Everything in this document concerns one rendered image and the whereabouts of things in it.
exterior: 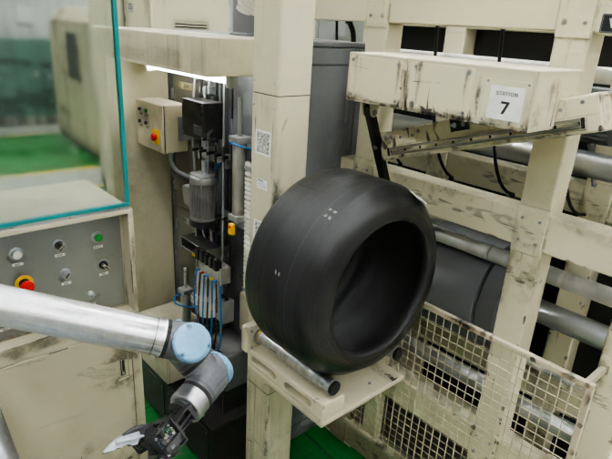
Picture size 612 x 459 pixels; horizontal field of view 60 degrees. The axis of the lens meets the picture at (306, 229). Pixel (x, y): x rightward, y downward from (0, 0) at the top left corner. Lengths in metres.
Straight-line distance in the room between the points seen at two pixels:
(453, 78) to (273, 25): 0.51
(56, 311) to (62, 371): 0.71
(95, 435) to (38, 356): 0.41
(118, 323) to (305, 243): 0.47
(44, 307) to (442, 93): 1.09
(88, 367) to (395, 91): 1.33
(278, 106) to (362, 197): 0.39
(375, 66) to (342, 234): 0.56
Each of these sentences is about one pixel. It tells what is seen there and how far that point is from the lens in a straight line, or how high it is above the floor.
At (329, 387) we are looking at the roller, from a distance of 1.55.
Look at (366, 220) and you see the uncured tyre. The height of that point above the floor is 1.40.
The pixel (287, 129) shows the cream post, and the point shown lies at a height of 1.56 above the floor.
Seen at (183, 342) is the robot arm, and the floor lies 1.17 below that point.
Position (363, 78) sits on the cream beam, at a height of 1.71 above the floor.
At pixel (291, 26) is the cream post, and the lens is 1.58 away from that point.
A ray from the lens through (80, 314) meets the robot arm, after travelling 1.26.
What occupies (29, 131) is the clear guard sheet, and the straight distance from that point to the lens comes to 1.69.
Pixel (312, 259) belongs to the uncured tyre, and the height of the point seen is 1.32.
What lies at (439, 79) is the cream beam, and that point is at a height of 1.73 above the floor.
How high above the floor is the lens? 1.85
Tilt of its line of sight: 21 degrees down
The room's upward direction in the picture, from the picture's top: 3 degrees clockwise
